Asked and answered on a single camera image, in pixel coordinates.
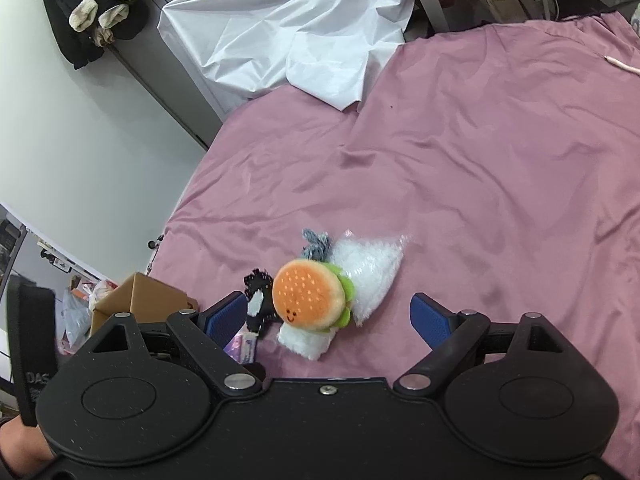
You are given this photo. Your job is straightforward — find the person's left hand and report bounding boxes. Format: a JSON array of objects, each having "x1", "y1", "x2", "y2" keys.
[{"x1": 0, "y1": 416, "x2": 53, "y2": 480}]

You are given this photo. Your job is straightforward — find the storage shelf rack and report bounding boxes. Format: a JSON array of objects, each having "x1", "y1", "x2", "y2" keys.
[{"x1": 0, "y1": 205, "x2": 27, "y2": 281}]

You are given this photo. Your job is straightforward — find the cardboard box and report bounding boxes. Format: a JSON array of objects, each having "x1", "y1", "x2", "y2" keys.
[{"x1": 90, "y1": 272, "x2": 200, "y2": 338}]

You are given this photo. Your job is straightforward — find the clear bubble wrap bag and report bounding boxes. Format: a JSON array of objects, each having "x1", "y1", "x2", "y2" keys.
[{"x1": 330, "y1": 230, "x2": 413, "y2": 328}]

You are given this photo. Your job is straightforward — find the white cover cloth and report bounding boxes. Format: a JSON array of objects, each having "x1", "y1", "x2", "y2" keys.
[{"x1": 157, "y1": 0, "x2": 416, "y2": 111}]

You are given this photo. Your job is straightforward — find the black jacket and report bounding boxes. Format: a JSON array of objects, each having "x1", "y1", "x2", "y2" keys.
[{"x1": 37, "y1": 0, "x2": 151, "y2": 71}]

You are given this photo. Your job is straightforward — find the grey door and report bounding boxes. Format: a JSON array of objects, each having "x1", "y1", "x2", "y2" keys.
[{"x1": 115, "y1": 0, "x2": 223, "y2": 151}]

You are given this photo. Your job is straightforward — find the grey knitted item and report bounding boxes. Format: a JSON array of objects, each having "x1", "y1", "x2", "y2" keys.
[{"x1": 300, "y1": 228, "x2": 333, "y2": 263}]

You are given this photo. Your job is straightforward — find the white cable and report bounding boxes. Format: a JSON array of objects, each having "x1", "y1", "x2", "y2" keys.
[{"x1": 605, "y1": 54, "x2": 640, "y2": 75}]

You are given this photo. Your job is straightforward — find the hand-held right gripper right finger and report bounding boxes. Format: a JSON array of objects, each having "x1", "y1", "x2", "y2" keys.
[{"x1": 393, "y1": 292, "x2": 571, "y2": 396}]

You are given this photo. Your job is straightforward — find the white plastic bag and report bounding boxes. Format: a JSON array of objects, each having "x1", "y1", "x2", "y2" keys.
[{"x1": 60, "y1": 287, "x2": 95, "y2": 351}]

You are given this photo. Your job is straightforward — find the burger plush toy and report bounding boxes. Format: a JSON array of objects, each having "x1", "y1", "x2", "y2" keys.
[{"x1": 271, "y1": 258, "x2": 357, "y2": 333}]

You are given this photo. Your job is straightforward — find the blue white small box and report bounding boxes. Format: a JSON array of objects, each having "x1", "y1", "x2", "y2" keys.
[{"x1": 224, "y1": 332, "x2": 259, "y2": 365}]

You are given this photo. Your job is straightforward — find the black hair clip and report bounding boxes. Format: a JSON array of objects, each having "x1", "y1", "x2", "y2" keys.
[{"x1": 243, "y1": 268, "x2": 281, "y2": 336}]

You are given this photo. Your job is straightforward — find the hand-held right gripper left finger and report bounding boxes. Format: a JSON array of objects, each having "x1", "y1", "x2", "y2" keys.
[{"x1": 89, "y1": 290, "x2": 264, "y2": 396}]

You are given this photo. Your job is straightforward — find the pink bed sheet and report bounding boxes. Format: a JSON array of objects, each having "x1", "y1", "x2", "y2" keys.
[{"x1": 147, "y1": 10, "x2": 640, "y2": 480}]

